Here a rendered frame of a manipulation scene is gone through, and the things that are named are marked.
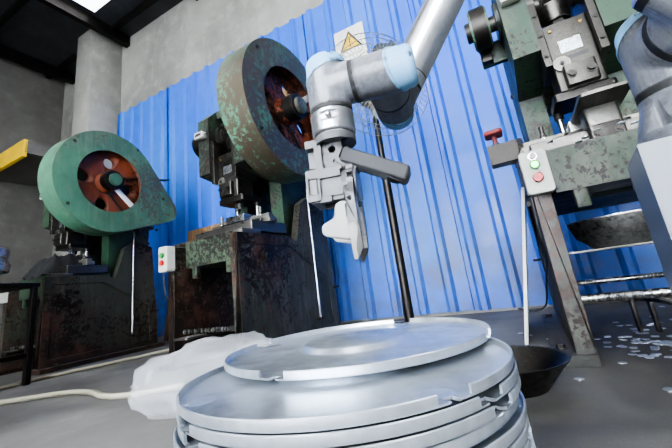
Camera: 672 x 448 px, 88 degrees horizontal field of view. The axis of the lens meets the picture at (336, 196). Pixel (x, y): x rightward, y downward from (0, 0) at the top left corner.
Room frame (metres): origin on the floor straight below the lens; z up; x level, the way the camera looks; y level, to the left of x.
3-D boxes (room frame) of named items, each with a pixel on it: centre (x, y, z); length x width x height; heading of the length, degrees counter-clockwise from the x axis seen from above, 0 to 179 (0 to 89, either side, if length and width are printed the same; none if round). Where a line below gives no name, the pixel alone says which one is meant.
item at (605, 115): (1.08, -0.91, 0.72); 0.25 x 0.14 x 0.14; 153
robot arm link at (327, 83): (0.56, -0.01, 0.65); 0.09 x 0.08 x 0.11; 74
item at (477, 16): (1.37, -0.77, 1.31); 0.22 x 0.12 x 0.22; 153
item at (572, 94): (1.24, -0.99, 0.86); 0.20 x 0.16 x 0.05; 63
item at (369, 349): (0.43, 0.00, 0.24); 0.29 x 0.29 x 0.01
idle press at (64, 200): (3.08, 2.00, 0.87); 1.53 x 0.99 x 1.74; 156
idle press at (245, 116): (2.34, 0.39, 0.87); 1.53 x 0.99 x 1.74; 151
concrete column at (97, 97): (4.39, 3.19, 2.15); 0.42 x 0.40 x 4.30; 153
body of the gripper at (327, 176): (0.56, 0.00, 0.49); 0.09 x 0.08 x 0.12; 79
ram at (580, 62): (1.20, -0.97, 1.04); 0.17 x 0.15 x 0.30; 153
